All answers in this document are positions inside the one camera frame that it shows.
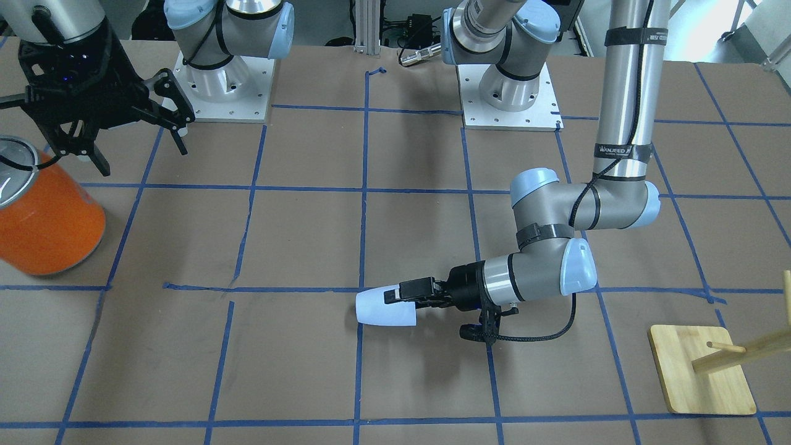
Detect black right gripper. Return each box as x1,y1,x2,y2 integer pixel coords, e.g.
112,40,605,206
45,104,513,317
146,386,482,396
0,19,196,177

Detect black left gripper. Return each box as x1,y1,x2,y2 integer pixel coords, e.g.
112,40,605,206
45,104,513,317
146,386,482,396
384,261,485,311

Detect light blue plastic cup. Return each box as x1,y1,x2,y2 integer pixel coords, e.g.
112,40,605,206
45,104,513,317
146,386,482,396
354,284,417,326

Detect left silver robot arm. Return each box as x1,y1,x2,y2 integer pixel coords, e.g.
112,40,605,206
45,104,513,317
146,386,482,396
355,1,670,326

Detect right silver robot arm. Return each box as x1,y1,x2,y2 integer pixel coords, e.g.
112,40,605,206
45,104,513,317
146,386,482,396
2,1,295,176

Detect orange cylinder can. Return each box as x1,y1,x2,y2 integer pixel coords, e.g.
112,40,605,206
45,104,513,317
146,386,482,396
1,164,106,276

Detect wooden mug stand base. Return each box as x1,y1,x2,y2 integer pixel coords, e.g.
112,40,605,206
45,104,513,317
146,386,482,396
649,324,757,416

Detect wooden stand pegs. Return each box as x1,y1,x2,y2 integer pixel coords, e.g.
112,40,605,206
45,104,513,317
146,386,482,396
692,270,791,375

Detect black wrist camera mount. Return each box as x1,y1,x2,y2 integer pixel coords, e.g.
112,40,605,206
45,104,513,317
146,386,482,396
459,302,519,345

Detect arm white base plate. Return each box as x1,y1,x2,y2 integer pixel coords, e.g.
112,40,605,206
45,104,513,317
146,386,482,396
457,64,564,132
174,53,277,123

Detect aluminium frame post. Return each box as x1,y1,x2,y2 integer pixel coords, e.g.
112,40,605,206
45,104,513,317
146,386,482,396
353,0,381,58

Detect black braided cable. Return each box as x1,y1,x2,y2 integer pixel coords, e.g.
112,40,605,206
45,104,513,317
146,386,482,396
494,0,656,344

